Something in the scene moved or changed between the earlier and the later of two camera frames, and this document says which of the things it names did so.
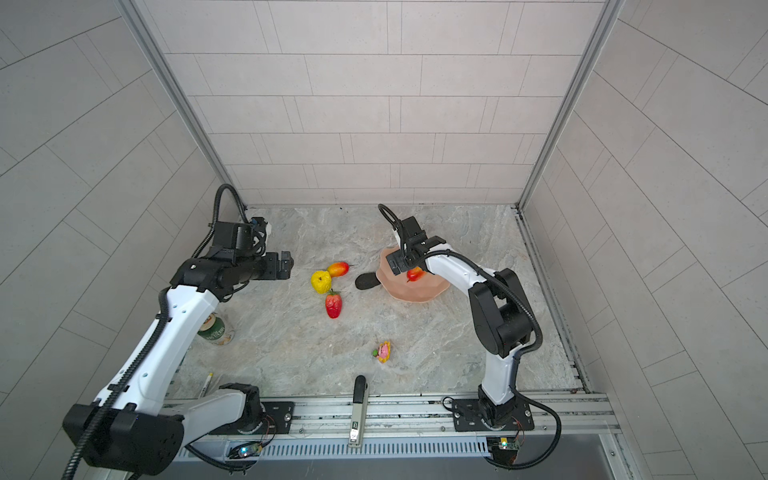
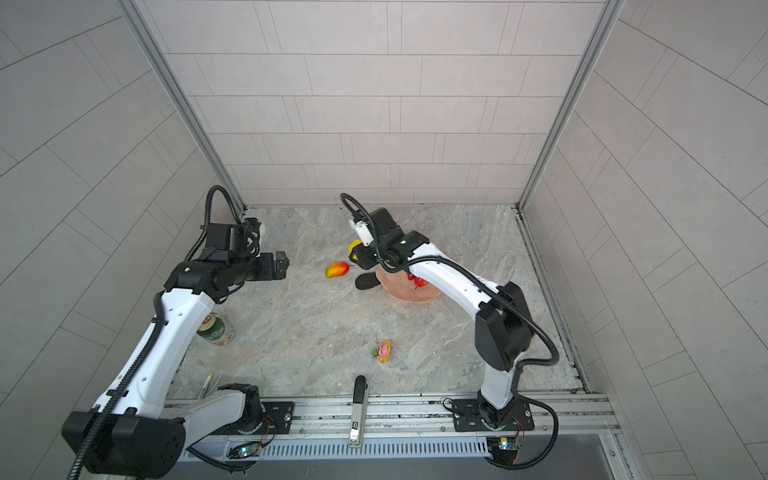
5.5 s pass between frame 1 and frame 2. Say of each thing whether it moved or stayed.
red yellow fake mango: stayed
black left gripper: stayed
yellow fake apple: moved
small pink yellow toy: stayed
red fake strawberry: moved
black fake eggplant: stayed
